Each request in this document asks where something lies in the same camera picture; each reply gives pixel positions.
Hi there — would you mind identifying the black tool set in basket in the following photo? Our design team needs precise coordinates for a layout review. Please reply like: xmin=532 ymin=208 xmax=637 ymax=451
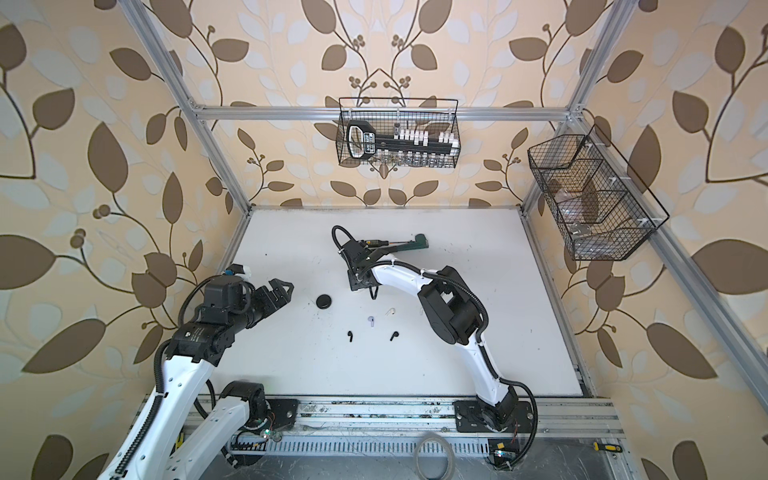
xmin=341 ymin=120 xmax=461 ymax=168

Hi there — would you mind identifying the back wire basket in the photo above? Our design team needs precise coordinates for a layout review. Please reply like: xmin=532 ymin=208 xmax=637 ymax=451
xmin=336 ymin=95 xmax=462 ymax=169

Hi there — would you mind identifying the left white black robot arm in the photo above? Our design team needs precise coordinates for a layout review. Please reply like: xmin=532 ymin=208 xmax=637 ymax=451
xmin=100 ymin=264 xmax=298 ymax=479

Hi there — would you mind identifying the black round earbud case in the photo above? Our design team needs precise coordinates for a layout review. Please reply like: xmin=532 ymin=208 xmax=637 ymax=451
xmin=316 ymin=294 xmax=332 ymax=310

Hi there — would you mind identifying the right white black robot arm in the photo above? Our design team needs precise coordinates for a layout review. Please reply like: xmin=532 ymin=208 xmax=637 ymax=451
xmin=331 ymin=225 xmax=539 ymax=435

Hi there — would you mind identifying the green handled tool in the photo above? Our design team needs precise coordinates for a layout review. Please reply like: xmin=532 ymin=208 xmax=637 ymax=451
xmin=386 ymin=233 xmax=429 ymax=252

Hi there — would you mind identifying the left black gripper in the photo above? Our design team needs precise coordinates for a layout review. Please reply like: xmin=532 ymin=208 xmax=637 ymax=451
xmin=225 ymin=278 xmax=293 ymax=336

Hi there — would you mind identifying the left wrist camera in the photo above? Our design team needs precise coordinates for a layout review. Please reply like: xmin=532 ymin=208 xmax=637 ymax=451
xmin=224 ymin=263 xmax=251 ymax=279

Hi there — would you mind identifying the small yellow black screwdriver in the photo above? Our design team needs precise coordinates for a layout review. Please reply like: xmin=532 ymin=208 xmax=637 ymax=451
xmin=593 ymin=442 xmax=623 ymax=453

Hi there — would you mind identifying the side wire basket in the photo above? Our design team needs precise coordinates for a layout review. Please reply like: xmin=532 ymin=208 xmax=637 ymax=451
xmin=527 ymin=126 xmax=669 ymax=261

